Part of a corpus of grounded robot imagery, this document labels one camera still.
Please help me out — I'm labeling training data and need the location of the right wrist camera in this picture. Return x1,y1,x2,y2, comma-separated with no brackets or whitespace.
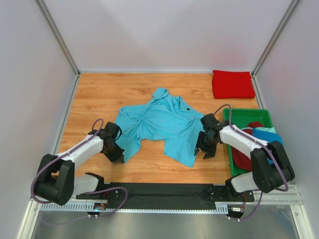
200,113,220,131

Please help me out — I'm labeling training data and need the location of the mint green t-shirt in bin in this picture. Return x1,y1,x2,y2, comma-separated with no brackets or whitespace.
242,127,276,133

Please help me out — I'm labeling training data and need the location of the blue t-shirt in bin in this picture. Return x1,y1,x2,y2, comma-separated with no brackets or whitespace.
252,129,283,144

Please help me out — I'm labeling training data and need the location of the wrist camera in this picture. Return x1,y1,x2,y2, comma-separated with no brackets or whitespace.
200,113,220,131
103,122,122,141

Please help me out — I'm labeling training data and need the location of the aluminium corner post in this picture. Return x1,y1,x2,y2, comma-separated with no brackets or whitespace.
251,0,301,77
34,0,81,76

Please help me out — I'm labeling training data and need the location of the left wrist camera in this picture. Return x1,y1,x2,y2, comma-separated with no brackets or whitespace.
103,122,122,141

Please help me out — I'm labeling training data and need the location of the green plastic bin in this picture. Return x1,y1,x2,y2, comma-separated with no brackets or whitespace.
223,109,273,176

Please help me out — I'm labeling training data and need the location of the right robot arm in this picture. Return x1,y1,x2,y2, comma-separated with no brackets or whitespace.
194,120,295,201

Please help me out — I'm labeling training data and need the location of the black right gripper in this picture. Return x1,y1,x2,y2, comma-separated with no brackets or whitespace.
194,132,218,160

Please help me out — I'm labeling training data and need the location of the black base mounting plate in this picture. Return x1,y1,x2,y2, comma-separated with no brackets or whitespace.
76,182,255,210

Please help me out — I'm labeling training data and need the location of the light blue t-shirt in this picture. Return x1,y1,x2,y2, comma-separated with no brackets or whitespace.
115,88,203,167

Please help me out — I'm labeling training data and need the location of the left aluminium corner post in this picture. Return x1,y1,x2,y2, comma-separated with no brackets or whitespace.
34,0,81,76

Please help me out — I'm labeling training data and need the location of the right aluminium corner post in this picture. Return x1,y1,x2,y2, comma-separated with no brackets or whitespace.
251,0,301,77

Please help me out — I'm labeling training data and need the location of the folded red t-shirt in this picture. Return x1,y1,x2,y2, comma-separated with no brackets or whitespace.
212,70,255,99

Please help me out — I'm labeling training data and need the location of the slotted cable duct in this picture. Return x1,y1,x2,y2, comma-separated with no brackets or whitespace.
39,201,229,214

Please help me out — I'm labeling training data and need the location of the dark red t-shirt in bin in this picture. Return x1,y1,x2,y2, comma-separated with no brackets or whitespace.
231,121,264,171

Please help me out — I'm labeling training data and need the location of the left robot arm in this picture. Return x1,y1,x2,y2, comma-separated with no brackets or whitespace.
30,122,124,206

